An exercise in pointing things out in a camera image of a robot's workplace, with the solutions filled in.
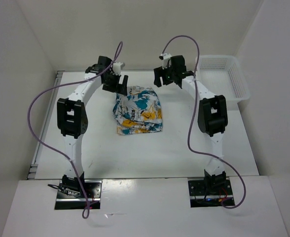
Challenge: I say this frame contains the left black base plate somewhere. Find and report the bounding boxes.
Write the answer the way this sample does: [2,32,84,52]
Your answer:
[48,180,102,210]

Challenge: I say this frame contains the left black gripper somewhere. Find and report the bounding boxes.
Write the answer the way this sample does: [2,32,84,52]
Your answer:
[103,71,128,96]

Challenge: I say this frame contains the aluminium table edge rail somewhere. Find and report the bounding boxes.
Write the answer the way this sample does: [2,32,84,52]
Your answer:
[27,71,64,180]

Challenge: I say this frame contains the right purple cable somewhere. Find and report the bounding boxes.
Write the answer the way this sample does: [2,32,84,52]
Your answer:
[160,36,247,209]

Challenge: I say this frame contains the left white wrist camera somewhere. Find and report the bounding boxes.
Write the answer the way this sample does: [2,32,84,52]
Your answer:
[112,62,125,76]

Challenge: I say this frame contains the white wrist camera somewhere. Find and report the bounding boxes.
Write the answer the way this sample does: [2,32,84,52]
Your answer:
[159,53,172,70]
[112,62,125,76]

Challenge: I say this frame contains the purple cable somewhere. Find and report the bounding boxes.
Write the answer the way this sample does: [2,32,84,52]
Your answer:
[160,36,247,209]
[27,40,124,219]

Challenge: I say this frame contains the white plastic mesh basket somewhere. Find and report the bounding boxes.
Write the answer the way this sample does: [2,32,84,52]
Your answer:
[198,55,250,103]

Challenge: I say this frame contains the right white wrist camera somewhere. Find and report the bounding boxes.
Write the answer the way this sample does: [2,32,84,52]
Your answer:
[159,53,172,70]

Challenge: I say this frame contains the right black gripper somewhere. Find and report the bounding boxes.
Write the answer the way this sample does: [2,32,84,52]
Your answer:
[154,63,176,87]

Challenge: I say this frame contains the colourful printed shorts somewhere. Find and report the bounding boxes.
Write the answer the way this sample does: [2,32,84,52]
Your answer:
[112,86,163,135]

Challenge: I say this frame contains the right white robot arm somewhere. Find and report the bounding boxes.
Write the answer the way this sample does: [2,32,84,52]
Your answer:
[153,53,228,194]

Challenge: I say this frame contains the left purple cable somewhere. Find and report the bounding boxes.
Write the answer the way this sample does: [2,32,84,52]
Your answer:
[27,40,124,219]

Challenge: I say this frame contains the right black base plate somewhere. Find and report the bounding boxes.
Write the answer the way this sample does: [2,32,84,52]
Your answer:
[188,178,235,208]

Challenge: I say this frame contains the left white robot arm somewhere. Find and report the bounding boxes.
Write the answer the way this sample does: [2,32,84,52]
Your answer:
[57,56,128,198]

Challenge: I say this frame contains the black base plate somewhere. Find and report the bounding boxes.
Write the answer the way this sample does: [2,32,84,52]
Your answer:
[48,180,102,210]
[188,178,235,208]

